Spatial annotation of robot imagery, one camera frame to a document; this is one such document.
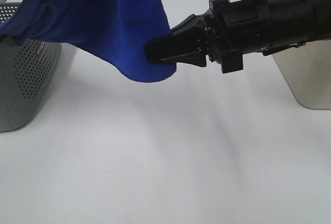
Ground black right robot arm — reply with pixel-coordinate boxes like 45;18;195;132
144;0;330;73

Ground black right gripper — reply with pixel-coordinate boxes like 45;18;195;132
144;0;270;73

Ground beige plastic basket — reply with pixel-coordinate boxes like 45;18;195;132
273;40;330;110

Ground grey perforated plastic basket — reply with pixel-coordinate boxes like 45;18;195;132
0;0;63;133

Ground blue microfiber towel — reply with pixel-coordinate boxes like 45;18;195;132
1;0;176;83

